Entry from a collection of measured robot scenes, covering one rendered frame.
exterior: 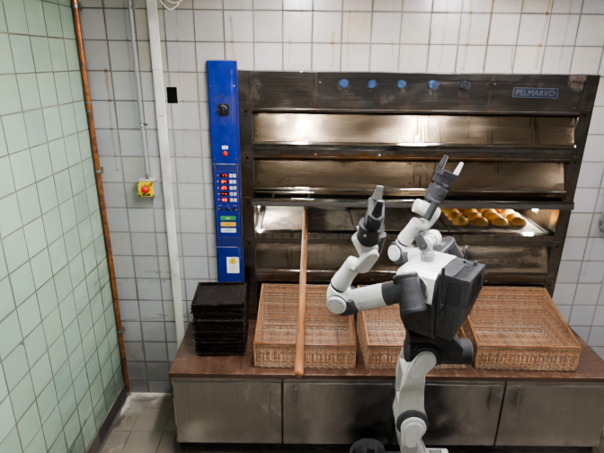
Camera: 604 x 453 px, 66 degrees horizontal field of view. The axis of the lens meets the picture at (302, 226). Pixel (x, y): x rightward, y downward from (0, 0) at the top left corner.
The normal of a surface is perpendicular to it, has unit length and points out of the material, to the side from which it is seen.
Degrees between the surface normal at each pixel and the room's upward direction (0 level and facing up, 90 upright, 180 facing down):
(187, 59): 90
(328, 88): 90
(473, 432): 90
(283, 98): 90
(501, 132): 70
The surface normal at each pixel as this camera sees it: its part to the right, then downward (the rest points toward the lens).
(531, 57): 0.00, 0.33
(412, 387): 0.06, 0.69
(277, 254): 0.00, 0.00
